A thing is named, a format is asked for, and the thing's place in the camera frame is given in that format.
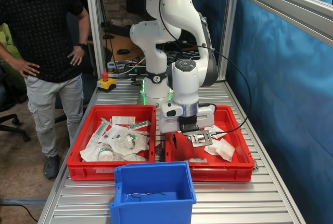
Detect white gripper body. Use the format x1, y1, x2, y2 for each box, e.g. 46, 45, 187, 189
158, 103, 217, 135

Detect man's left forearm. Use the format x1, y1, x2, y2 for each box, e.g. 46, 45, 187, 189
77, 13, 91, 49

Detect man's right forearm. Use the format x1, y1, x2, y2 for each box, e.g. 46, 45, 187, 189
0, 42, 23, 66

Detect yellow emergency stop button box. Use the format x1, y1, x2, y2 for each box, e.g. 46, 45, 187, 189
97, 72, 117, 94

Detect man's left hand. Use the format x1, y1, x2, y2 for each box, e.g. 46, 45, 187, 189
67, 46, 84, 67

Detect man's right hand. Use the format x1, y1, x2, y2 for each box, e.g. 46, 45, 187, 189
14, 58, 41, 80

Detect red crate with gauze packs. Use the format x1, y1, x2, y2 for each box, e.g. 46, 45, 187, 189
165, 104, 255, 182

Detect long narrow syringe packet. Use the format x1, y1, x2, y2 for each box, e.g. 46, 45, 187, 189
129, 120, 151, 130

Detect printed paper pouch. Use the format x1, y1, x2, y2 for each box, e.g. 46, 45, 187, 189
121, 152, 148, 162

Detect flat printed white packet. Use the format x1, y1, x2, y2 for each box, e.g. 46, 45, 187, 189
111, 116, 136, 125

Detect flat printed Fuhrmann gauze packet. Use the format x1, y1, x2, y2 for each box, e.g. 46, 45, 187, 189
211, 127, 227, 140

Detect pouch with small black parts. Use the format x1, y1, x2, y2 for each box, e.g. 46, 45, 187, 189
102, 124, 131, 144

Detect packaged green syringe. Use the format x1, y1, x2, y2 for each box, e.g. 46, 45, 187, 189
94, 117, 113, 138

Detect blue plastic storage bin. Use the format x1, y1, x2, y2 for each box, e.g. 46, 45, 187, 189
109, 161, 197, 224

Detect wooden desk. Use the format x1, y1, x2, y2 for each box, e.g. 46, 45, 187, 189
101, 33, 146, 65

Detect red crate with mixed supplies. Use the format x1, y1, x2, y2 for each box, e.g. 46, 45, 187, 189
66, 104, 157, 181

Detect blue fabric backdrop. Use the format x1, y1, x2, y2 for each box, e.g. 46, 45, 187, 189
192, 0, 333, 224

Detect black office chair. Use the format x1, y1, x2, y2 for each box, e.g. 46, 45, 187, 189
0, 62, 31, 143

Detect man in black shirt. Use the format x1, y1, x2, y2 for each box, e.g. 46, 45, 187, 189
0, 0, 91, 180

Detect green printed banner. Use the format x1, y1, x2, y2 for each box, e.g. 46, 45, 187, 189
0, 23, 27, 89

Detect wrist camera with metal mount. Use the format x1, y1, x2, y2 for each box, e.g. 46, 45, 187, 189
178, 114, 213, 148

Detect clear filter with green ring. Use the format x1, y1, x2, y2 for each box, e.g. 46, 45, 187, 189
114, 130, 151, 156

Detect black camera cable on arm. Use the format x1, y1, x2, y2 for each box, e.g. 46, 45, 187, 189
158, 0, 252, 134

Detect thin bent wire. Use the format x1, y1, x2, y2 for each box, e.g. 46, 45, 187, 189
126, 192, 167, 202

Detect pouched filter with green ring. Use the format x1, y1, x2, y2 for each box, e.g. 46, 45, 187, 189
80, 143, 123, 162

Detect aluminium profile frame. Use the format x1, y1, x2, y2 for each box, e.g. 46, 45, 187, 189
84, 0, 333, 81

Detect black floor cable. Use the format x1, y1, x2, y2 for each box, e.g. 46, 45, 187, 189
0, 203, 40, 223

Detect grey floor cable cover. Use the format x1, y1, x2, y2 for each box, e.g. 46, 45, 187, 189
0, 196, 48, 206

